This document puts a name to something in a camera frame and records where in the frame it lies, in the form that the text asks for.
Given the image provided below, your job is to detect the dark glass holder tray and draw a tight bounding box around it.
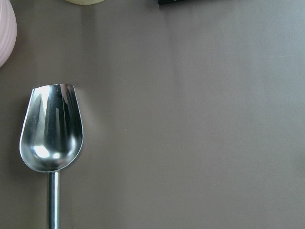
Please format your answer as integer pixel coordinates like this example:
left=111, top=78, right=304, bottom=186
left=158, top=0, right=184, bottom=5

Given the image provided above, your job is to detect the pink bowl of ice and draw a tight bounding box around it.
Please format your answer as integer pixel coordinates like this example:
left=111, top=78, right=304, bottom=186
left=0, top=0, right=17, bottom=66

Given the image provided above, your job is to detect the metal ice scoop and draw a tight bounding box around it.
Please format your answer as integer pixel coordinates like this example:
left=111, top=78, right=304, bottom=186
left=19, top=83, right=84, bottom=229

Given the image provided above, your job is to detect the wooden cup tree stand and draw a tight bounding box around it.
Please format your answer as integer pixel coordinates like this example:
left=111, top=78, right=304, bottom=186
left=66, top=0, right=104, bottom=5

